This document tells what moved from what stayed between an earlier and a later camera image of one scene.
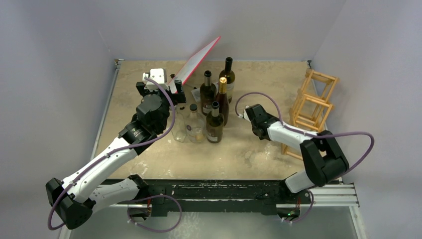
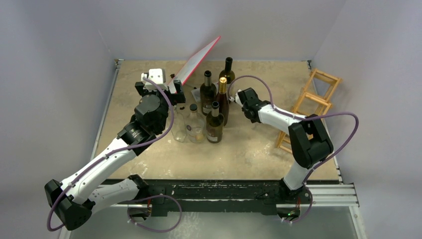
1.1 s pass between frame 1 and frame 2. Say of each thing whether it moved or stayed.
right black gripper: moved
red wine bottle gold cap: stayed
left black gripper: stayed
